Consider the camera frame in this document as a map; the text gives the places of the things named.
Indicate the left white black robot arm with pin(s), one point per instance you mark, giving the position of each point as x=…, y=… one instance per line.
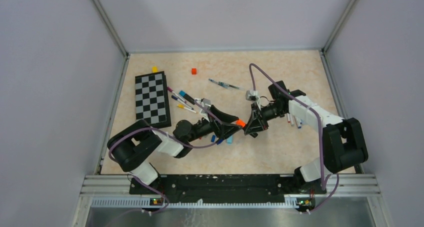
x=131, y=147

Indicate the clear teal gel pen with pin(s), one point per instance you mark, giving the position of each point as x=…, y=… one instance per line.
x=225, y=85

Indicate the black grey checkerboard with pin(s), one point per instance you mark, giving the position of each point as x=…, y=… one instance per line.
x=152, y=100

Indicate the light blue highlighter cap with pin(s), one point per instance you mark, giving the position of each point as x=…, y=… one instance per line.
x=229, y=140

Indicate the orange highlighter cap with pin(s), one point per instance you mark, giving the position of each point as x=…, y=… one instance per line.
x=240, y=123

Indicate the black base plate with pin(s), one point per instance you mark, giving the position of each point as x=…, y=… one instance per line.
x=232, y=188

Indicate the blue deli whiteboard marker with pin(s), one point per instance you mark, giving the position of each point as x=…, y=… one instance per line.
x=298, y=122

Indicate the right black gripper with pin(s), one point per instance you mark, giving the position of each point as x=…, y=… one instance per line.
x=256, y=123

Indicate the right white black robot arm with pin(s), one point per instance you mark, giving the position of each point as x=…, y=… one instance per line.
x=342, y=142

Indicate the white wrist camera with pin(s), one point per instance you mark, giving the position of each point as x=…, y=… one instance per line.
x=253, y=96
x=205, y=105

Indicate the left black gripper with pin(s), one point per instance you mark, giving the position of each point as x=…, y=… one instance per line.
x=226, y=127

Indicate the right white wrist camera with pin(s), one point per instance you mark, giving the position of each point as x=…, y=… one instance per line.
x=253, y=96

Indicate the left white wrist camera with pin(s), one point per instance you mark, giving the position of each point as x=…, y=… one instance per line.
x=205, y=105

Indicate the black blue cap highlighter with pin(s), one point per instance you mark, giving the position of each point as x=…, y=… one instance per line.
x=187, y=97

